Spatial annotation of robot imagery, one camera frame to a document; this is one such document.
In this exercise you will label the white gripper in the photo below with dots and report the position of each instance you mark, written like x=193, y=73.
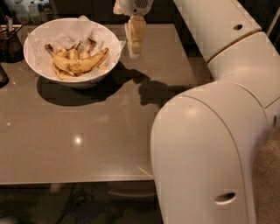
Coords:
x=136, y=7

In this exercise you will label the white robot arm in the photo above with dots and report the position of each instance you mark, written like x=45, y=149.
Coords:
x=203, y=141

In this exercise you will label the middle small yellow banana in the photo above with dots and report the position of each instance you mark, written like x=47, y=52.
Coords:
x=72, y=52

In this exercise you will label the white ceramic bowl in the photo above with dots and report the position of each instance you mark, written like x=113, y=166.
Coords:
x=74, y=52

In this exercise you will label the white paper bowl liner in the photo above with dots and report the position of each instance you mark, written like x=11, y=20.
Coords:
x=63, y=33

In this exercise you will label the large front yellow banana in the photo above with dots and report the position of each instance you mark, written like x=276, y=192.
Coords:
x=86, y=65

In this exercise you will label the left spotted yellow banana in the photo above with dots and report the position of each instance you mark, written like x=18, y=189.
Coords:
x=59, y=62

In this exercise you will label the dark cabinet fronts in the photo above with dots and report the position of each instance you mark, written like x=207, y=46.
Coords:
x=165, y=12

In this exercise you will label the clear plastic bottles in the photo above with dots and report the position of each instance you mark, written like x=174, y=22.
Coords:
x=30, y=11

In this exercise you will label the black mesh utensil holder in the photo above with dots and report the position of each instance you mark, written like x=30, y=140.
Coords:
x=11, y=49

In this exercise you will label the dark object at left edge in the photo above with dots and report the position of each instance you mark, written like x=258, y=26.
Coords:
x=4, y=79

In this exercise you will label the table drawer with handle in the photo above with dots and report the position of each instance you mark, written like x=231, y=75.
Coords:
x=135, y=190

